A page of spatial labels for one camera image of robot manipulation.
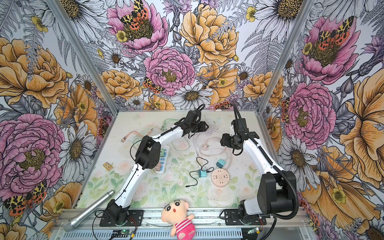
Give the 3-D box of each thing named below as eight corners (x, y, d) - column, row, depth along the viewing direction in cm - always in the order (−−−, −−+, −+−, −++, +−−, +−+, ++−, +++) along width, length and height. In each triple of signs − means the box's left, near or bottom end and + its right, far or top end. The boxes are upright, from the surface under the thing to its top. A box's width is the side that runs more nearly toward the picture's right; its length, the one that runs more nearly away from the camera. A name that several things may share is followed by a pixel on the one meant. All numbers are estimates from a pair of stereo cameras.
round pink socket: (211, 187, 85) (212, 185, 83) (210, 170, 92) (211, 168, 90) (229, 187, 86) (230, 185, 83) (227, 170, 92) (228, 168, 90)
